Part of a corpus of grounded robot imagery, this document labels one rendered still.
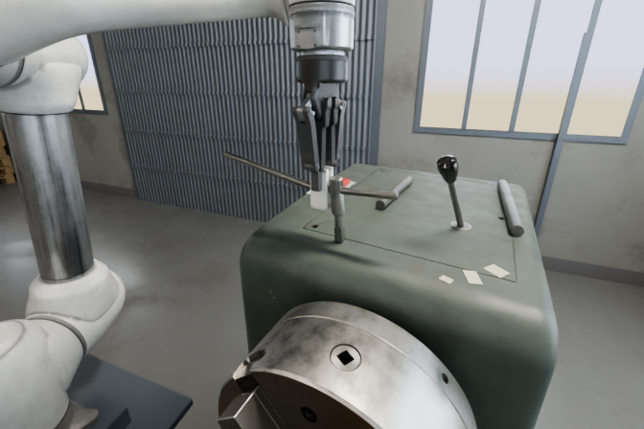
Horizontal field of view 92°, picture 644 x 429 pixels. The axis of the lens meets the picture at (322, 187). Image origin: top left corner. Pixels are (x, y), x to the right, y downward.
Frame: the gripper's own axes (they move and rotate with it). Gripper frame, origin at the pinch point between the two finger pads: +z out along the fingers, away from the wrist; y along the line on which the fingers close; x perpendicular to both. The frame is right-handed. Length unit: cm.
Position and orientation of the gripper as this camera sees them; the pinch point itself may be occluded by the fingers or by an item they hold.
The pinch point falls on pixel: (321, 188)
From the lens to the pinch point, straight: 51.2
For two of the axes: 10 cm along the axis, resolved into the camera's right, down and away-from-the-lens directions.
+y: -4.7, 3.0, -8.3
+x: 8.8, 1.6, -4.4
